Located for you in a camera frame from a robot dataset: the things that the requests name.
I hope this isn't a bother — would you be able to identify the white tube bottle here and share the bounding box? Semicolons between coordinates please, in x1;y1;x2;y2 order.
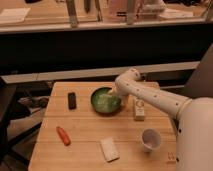
134;99;145;121

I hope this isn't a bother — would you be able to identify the metal frame post left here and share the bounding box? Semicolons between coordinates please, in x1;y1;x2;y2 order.
66;0;78;28

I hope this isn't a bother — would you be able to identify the white paper cup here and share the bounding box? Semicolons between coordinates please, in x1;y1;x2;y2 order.
140;128;161;153

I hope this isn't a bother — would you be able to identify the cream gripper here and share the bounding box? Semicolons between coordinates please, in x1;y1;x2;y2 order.
107;88;129;106

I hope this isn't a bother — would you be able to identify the white paper sheet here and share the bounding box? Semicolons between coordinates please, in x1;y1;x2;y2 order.
0;8;30;24

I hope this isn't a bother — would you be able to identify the white device on bench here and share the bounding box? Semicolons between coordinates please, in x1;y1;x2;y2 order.
142;0;166;13

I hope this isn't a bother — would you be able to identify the black rectangular block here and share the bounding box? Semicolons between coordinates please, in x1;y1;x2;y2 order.
68;92;77;109

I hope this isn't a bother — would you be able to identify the metal frame post right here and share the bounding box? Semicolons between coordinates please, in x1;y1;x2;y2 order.
126;0;136;25

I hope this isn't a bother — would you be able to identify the metal frame post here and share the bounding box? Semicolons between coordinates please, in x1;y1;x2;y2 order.
126;0;136;25
66;0;78;28

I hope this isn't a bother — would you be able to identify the orange carrot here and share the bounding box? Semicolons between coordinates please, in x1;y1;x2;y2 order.
56;127;71;146

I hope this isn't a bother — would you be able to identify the beige sponge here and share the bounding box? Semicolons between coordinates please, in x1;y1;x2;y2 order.
100;138;119;162

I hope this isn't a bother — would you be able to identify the green ceramic bowl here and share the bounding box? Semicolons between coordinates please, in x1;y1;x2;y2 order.
90;87;121;115

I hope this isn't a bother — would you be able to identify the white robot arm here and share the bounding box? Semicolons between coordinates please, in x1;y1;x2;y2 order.
111;68;213;171

